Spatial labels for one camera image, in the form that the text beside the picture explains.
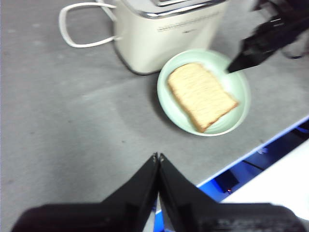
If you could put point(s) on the white base panel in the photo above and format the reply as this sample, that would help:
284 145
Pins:
277 178

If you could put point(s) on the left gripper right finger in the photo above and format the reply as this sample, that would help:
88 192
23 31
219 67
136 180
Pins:
205 217

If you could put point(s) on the pale green round plate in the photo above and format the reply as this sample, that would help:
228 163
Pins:
217 128

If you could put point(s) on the cream two-slot toaster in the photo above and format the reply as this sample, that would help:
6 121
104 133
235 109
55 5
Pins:
157 43

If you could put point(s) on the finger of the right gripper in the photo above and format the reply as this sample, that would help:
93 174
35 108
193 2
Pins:
258 46

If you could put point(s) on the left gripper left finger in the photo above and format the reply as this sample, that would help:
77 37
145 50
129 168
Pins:
116 215

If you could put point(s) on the toasted bread slice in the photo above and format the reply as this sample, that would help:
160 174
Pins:
202 96

